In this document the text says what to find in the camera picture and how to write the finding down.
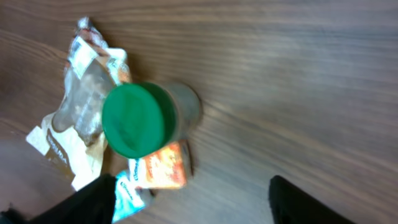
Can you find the teal tissue pack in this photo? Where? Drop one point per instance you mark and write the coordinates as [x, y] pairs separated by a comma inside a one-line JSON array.
[[130, 199]]

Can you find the snack bag brown white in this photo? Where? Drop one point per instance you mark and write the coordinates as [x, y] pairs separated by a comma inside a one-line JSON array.
[[72, 138]]

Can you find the orange small box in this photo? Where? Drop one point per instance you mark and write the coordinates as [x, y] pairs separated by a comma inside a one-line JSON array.
[[167, 168]]

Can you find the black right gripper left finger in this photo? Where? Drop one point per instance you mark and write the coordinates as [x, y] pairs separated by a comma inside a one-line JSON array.
[[93, 203]]

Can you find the green lid jar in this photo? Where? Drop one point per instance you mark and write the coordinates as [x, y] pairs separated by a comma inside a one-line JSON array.
[[141, 118]]

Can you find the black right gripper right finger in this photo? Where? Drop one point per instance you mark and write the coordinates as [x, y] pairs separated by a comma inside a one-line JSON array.
[[291, 205]]

